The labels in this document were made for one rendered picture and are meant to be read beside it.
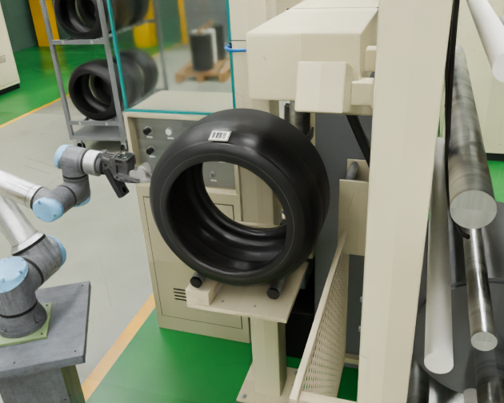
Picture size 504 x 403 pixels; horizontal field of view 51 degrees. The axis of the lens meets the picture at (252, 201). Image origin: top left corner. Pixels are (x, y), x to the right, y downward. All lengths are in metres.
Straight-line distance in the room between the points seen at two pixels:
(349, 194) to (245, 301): 0.53
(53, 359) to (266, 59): 1.44
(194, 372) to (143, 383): 0.25
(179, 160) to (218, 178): 0.89
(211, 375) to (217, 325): 0.29
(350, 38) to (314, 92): 0.14
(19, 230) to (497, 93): 4.08
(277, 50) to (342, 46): 0.14
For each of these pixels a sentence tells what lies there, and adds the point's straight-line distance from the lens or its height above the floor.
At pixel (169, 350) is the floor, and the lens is 2.97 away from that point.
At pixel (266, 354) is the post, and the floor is 0.26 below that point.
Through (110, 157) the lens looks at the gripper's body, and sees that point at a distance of 1.86.
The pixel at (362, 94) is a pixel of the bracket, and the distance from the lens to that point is 1.14.
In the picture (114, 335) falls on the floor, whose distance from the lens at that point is 3.15.
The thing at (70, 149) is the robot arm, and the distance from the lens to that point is 1.95.
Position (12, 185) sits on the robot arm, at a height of 1.25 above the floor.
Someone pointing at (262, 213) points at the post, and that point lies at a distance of 2.05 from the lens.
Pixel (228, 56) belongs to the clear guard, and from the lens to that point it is 2.26.
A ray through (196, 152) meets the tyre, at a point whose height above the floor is 1.40.
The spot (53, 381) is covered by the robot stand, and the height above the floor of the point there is 0.39.
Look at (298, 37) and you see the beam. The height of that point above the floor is 1.77.
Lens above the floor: 1.97
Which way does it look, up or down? 27 degrees down
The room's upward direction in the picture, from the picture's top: 3 degrees counter-clockwise
